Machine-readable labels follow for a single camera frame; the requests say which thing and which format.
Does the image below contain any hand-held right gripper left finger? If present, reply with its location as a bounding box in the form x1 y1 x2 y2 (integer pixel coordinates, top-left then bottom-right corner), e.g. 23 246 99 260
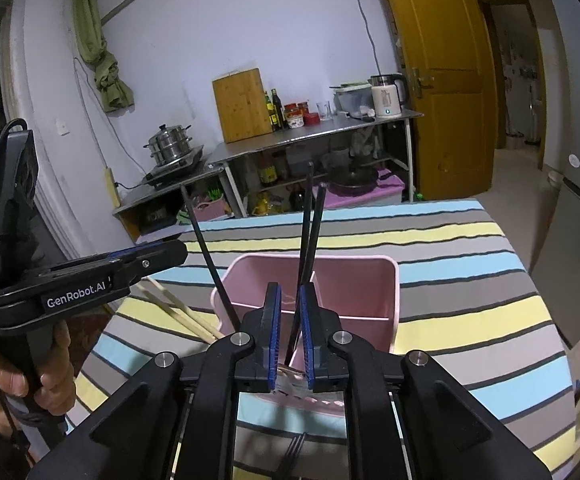
27 282 282 480

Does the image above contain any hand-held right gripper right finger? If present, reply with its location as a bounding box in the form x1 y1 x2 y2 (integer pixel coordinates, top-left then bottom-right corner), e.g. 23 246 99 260
299 284 554 480

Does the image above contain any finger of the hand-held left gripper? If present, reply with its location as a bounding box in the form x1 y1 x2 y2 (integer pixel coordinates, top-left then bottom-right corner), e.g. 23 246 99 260
105 240 189 287
107 243 167 262

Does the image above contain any wooden chopstick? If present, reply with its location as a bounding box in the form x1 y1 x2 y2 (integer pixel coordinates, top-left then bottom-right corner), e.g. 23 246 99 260
146 278 225 337
135 284 217 345

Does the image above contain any pink plastic basket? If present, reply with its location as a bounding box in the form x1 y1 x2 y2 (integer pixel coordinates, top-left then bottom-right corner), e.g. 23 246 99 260
210 254 401 416

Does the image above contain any thin black chopstick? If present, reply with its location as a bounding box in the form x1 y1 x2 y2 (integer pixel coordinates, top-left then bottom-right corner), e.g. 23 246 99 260
280 434 298 478

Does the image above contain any person's left hand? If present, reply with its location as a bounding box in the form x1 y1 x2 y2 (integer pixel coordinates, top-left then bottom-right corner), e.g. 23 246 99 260
0 320 77 428

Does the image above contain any low steel counter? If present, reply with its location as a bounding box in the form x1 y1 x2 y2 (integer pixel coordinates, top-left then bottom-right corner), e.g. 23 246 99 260
112 164 232 242

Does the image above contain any yellowed power strip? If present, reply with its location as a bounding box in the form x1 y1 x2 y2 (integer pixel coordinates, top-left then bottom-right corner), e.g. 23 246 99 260
103 167 121 209

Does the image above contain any black induction cooker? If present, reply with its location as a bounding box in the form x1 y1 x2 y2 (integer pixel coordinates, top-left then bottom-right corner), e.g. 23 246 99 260
142 146 206 190

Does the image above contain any steel steamer pot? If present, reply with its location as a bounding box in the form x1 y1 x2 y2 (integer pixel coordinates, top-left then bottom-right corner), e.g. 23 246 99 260
143 122 193 166

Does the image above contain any striped tablecloth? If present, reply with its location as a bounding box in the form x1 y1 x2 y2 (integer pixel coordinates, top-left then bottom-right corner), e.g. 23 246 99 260
62 199 578 480

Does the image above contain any dark wok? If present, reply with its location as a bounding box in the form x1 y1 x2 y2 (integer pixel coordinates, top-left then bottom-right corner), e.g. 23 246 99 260
327 165 382 197

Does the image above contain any wooden cutting board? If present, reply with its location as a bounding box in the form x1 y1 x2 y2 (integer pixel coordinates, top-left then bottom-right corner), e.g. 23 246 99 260
212 67 274 144

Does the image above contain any steel kitchen table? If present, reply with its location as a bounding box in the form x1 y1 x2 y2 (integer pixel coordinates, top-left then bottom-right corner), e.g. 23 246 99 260
209 109 426 217

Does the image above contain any green curtain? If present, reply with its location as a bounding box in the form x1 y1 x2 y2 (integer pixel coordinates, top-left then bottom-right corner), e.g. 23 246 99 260
72 0 135 113

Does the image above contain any clear plastic container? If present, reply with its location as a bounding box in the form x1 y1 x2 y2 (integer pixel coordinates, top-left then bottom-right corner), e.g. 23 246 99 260
332 83 374 117

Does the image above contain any white electric kettle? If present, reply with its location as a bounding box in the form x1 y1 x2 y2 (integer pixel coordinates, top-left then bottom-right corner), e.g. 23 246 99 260
369 73 411 111
371 84 405 119

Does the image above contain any grey refrigerator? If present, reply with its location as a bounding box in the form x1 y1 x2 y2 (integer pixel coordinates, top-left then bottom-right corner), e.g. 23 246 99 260
529 0 580 347

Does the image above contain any yellow wooden door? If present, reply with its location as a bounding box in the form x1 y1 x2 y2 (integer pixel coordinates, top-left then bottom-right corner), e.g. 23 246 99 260
375 0 501 204

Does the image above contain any dark wall cable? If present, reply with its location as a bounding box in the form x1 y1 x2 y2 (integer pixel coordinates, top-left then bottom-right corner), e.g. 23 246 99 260
342 0 382 79

